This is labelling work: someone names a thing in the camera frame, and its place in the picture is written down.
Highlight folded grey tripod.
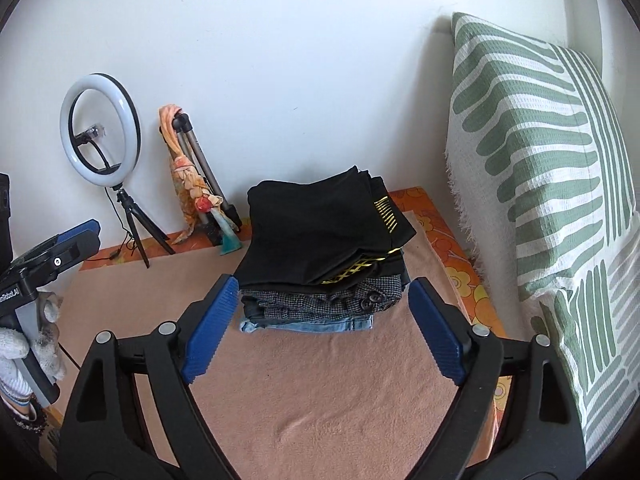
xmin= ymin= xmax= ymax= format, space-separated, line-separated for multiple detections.
xmin=170 ymin=114 xmax=243 ymax=246

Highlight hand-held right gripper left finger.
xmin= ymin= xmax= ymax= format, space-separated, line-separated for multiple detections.
xmin=59 ymin=274 xmax=241 ymax=480

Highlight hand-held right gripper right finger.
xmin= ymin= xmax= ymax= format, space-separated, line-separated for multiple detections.
xmin=407 ymin=277 xmax=587 ymax=480

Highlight bed with orange floral sheet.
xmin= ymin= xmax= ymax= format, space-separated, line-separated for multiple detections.
xmin=40 ymin=187 xmax=513 ymax=480

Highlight small black tripod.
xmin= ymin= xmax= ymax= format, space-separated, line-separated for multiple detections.
xmin=114 ymin=187 xmax=177 ymax=268

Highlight peach blanket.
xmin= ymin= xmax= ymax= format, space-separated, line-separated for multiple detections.
xmin=47 ymin=210 xmax=501 ymax=480

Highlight folded dark grey pants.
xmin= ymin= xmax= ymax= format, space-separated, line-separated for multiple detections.
xmin=240 ymin=275 xmax=405 ymax=322

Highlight white ring light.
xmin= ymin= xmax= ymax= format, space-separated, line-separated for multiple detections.
xmin=60 ymin=73 xmax=142 ymax=177

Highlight folded blue jeans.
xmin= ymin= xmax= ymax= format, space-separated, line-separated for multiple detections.
xmin=239 ymin=312 xmax=375 ymax=333

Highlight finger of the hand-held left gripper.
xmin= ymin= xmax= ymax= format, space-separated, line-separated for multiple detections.
xmin=7 ymin=218 xmax=101 ymax=288

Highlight folded tripod with orange scarf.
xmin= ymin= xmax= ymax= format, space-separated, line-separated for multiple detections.
xmin=158 ymin=104 xmax=242 ymax=257

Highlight green striped white pillow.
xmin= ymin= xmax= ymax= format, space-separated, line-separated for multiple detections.
xmin=445 ymin=11 xmax=632 ymax=303
xmin=530 ymin=205 xmax=640 ymax=468

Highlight black ring light cable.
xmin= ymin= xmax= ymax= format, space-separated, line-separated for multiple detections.
xmin=102 ymin=187 xmax=138 ymax=261

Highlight black pants with yellow stripes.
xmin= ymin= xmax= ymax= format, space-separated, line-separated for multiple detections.
xmin=233 ymin=165 xmax=417 ymax=292

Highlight person's left hand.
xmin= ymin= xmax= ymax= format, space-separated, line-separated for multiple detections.
xmin=0 ymin=291 xmax=68 ymax=383

